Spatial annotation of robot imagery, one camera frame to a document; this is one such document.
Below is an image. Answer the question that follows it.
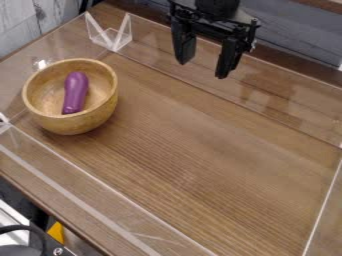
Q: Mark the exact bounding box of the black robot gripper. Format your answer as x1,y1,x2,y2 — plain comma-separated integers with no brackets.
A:
168,0,260,79

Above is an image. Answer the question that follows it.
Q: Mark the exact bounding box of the purple toy eggplant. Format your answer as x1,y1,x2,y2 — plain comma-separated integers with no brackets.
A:
61,72,89,114

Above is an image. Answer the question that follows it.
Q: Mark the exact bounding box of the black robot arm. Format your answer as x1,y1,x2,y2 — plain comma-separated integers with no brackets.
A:
168,0,260,79

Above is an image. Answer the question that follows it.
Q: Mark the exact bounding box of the brown wooden bowl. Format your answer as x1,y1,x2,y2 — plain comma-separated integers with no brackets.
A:
21,58,118,135

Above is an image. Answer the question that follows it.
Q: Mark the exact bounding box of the clear acrylic table barrier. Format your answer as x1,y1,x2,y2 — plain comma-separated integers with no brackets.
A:
0,18,342,256

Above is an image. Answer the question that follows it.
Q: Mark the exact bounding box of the yellow label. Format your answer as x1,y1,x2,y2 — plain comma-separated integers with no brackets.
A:
46,222,65,244

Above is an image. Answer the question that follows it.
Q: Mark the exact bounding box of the clear acrylic corner bracket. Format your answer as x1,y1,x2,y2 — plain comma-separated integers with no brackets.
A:
84,12,132,52

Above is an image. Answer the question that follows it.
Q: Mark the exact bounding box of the black cable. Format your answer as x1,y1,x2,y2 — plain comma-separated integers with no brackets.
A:
0,224,48,256

